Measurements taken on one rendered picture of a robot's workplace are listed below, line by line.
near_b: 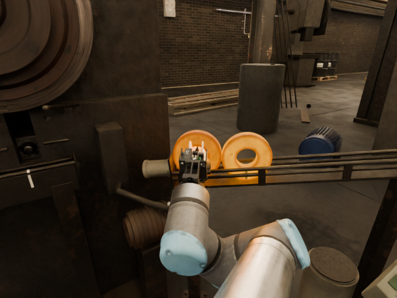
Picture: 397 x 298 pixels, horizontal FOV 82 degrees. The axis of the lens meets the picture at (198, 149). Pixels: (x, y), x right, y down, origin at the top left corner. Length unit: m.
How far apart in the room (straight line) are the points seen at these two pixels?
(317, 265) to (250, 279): 0.41
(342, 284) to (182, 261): 0.41
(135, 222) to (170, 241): 0.35
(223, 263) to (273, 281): 0.19
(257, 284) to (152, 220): 0.52
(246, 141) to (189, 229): 0.34
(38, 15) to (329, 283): 0.89
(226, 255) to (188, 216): 0.12
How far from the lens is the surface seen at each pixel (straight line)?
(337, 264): 0.75
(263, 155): 0.72
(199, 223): 0.47
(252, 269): 0.35
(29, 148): 0.90
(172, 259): 0.47
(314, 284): 0.74
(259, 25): 4.88
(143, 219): 0.80
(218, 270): 0.52
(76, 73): 0.74
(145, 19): 0.95
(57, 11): 0.70
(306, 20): 8.22
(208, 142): 0.70
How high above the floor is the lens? 1.02
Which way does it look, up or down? 23 degrees down
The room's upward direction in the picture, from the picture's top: straight up
